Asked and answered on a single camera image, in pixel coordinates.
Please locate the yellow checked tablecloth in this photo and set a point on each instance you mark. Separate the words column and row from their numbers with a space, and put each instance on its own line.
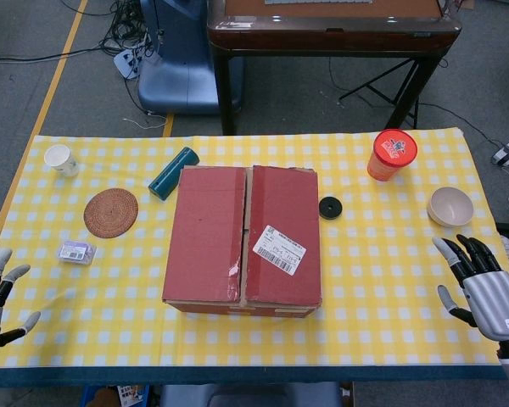
column 386, row 297

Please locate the white paper cup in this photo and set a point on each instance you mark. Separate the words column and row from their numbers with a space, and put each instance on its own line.
column 61, row 161

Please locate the blue crate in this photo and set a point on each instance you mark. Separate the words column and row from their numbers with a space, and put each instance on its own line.
column 89, row 396

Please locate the orange cup with red lid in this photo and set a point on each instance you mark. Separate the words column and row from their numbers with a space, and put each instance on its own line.
column 392, row 152

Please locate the round woven rattan coaster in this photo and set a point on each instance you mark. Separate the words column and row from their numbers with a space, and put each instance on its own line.
column 110, row 213

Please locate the dark wood mahjong table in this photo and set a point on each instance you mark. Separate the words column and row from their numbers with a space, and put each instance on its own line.
column 331, row 34

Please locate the blue machine base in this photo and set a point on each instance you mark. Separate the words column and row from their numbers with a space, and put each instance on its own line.
column 174, row 80

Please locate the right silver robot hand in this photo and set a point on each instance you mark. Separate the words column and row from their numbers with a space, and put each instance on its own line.
column 496, row 297

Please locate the white power strip with plugs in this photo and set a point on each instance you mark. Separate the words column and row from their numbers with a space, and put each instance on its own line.
column 127, row 63

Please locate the black metal folding stand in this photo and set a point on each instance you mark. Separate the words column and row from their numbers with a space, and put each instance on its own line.
column 382, row 91

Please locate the teal cylindrical case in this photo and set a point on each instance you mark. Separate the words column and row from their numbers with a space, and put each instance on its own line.
column 171, row 174

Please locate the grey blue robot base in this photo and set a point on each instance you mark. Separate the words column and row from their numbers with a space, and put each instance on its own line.
column 246, row 396

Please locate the beige bowl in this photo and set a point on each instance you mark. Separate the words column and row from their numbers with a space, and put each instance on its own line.
column 449, row 210

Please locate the red cardboard box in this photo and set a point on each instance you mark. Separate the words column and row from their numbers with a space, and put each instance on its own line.
column 208, row 237

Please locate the black round disc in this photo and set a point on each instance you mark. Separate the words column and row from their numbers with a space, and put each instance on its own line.
column 325, row 207

